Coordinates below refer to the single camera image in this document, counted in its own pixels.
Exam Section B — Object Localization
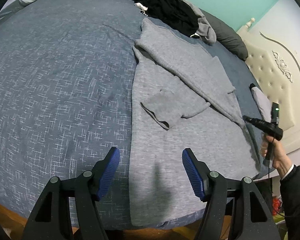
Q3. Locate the red object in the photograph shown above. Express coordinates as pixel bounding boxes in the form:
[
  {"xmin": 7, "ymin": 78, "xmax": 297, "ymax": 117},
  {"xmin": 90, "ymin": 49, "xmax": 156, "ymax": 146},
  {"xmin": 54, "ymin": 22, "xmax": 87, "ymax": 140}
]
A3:
[{"xmin": 272, "ymin": 197, "xmax": 283, "ymax": 215}]

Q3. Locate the black garment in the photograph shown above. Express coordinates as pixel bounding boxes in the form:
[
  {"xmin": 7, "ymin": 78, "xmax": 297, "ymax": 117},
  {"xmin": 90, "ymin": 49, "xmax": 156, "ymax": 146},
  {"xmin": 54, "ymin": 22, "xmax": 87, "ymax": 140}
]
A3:
[{"xmin": 134, "ymin": 0, "xmax": 199, "ymax": 37}]

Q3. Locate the grey hoodie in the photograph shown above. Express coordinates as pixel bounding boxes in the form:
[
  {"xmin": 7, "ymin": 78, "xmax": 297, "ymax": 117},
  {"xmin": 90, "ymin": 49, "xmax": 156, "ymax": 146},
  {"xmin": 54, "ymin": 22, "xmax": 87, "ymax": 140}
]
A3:
[{"xmin": 179, "ymin": 0, "xmax": 217, "ymax": 44}]

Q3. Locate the person's right hand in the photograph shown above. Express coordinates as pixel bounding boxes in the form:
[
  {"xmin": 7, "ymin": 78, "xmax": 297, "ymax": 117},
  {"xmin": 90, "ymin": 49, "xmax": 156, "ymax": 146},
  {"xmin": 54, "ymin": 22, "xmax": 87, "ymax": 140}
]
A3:
[{"xmin": 260, "ymin": 134, "xmax": 294, "ymax": 174}]

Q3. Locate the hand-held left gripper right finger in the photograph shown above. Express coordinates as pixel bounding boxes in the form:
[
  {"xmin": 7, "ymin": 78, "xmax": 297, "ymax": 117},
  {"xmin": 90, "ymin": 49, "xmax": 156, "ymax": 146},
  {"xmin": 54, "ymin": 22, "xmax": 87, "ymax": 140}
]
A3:
[{"xmin": 182, "ymin": 148, "xmax": 282, "ymax": 240}]

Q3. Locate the cream tufted headboard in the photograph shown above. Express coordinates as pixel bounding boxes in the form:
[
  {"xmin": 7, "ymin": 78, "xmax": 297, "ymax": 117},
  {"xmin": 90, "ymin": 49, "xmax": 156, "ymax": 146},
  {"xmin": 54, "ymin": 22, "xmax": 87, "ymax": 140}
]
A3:
[{"xmin": 236, "ymin": 17, "xmax": 300, "ymax": 155}]

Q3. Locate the blue bed sheet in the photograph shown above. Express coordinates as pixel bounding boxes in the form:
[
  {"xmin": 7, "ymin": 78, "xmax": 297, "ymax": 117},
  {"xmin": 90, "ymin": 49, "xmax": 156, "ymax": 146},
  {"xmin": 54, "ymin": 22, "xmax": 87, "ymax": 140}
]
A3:
[{"xmin": 0, "ymin": 0, "xmax": 275, "ymax": 230}]

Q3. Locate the light grey knit sweater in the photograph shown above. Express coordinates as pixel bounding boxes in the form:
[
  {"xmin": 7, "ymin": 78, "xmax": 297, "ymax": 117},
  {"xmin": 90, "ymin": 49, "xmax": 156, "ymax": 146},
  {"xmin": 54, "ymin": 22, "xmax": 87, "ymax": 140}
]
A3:
[{"xmin": 130, "ymin": 17, "xmax": 263, "ymax": 227}]

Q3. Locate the person's right forearm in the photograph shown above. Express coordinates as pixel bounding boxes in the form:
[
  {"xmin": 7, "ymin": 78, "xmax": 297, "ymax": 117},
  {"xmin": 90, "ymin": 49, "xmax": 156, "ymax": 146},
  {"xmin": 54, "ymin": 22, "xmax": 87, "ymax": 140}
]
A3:
[{"xmin": 280, "ymin": 164, "xmax": 300, "ymax": 240}]

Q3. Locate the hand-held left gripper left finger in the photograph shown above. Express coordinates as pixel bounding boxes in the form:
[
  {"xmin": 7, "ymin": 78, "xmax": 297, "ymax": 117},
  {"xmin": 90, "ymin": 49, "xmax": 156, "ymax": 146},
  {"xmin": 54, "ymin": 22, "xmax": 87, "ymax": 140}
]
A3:
[{"xmin": 21, "ymin": 147, "xmax": 120, "ymax": 240}]

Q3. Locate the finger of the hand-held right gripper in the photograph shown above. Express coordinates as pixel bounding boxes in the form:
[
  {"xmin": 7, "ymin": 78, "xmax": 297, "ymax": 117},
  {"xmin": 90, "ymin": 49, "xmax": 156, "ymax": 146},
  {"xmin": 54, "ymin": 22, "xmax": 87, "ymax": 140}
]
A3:
[{"xmin": 242, "ymin": 115, "xmax": 263, "ymax": 128}]

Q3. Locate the black cable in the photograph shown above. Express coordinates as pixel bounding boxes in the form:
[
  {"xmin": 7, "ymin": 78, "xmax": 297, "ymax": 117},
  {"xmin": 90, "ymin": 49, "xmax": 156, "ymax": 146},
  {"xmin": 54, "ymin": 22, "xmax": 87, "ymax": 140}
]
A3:
[{"xmin": 267, "ymin": 140, "xmax": 287, "ymax": 218}]

